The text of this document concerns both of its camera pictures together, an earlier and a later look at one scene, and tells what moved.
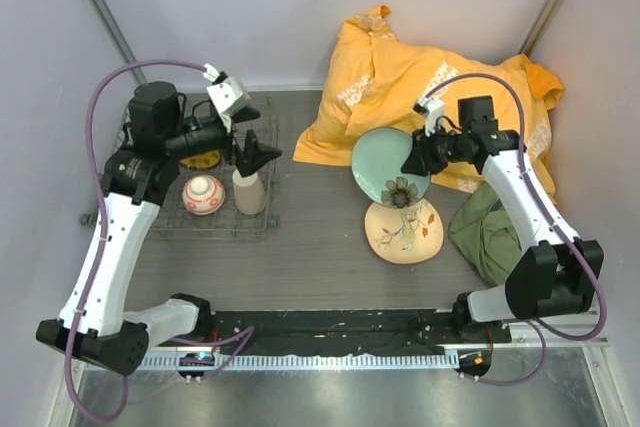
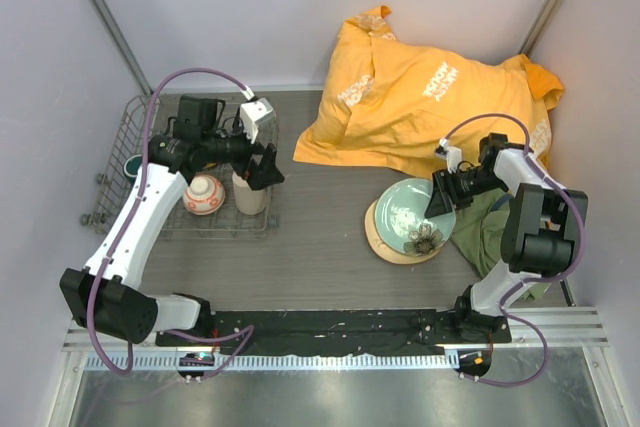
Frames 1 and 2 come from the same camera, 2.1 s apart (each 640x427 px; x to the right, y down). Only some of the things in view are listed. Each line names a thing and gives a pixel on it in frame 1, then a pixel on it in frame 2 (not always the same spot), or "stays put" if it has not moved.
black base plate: (331, 331) stays put
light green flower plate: (377, 161) -> (400, 222)
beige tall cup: (248, 193) stays put
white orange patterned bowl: (203, 194) stays put
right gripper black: (420, 161) -> (445, 197)
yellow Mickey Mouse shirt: (374, 78) stays put
